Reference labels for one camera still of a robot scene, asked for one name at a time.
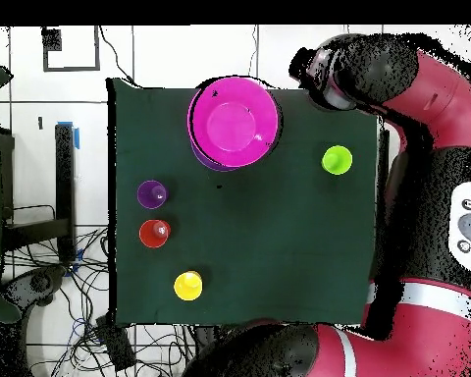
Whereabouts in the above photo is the black office chair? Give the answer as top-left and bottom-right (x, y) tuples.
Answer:
(1, 264), (68, 315)

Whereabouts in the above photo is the lime green plastic cup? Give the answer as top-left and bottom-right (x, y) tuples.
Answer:
(320, 144), (353, 177)

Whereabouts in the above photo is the black metal stand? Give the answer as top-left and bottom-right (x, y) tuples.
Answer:
(54, 123), (77, 264)

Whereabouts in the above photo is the yellow plastic cup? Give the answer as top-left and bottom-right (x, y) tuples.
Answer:
(173, 270), (204, 302)

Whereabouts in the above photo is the tangle of cables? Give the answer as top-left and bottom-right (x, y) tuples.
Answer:
(1, 225), (199, 377)

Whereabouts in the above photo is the black square frame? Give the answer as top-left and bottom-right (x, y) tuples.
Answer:
(41, 26), (101, 73)

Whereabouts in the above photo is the purple plastic bowl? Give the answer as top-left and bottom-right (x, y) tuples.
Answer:
(190, 140), (236, 173)

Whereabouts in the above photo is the black power strip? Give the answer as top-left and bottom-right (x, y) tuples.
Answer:
(95, 313), (137, 372)

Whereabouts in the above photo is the purple plastic cup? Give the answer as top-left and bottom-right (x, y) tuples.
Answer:
(136, 179), (170, 210)

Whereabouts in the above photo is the dark green tablecloth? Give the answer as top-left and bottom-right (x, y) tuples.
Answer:
(106, 77), (380, 329)

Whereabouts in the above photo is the orange plastic cup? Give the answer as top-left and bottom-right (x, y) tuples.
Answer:
(138, 218), (173, 249)

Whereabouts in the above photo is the large pink plastic bowl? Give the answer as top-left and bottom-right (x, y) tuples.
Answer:
(186, 76), (281, 169)

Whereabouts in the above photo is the thin black cable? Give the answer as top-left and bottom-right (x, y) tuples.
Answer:
(98, 26), (136, 85)

